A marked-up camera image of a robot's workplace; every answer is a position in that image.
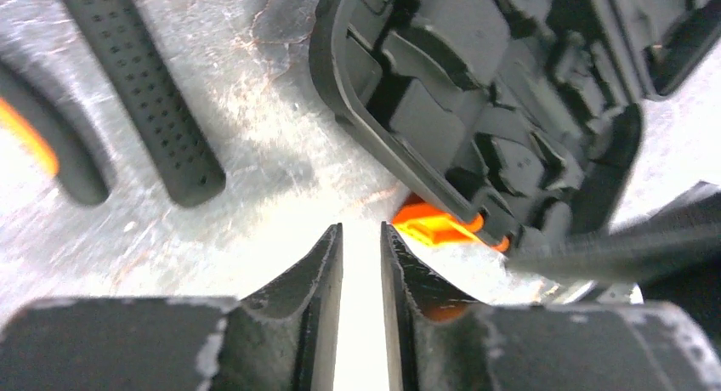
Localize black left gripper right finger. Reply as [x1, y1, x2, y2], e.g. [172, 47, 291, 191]
[380, 224, 720, 390]

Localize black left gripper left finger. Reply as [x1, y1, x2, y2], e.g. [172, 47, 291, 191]
[1, 224, 343, 390]

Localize steel claw hammer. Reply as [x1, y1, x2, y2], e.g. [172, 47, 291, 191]
[62, 0, 226, 207]

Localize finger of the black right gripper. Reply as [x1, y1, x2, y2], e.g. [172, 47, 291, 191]
[505, 182, 720, 283]

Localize orange handle pliers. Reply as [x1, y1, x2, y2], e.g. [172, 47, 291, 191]
[1, 63, 110, 206]

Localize black plastic tool case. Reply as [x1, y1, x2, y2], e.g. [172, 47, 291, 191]
[309, 0, 720, 252]

